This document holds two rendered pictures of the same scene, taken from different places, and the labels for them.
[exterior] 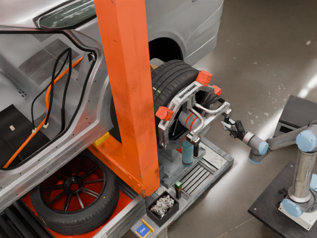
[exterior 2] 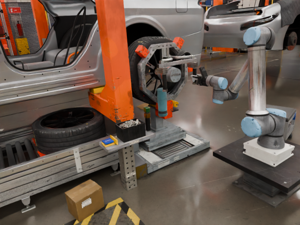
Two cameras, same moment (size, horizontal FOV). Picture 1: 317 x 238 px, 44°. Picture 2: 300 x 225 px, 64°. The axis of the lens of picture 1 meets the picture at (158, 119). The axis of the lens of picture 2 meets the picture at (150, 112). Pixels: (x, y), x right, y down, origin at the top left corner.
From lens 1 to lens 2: 1.92 m
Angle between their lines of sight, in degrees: 32
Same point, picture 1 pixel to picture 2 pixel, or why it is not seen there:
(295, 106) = not seen: hidden behind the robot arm
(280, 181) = (246, 139)
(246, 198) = (217, 166)
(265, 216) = (229, 156)
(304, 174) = (256, 75)
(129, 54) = not seen: outside the picture
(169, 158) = (153, 129)
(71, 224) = (52, 135)
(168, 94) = (147, 41)
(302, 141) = (247, 35)
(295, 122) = not seen: hidden behind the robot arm
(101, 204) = (82, 126)
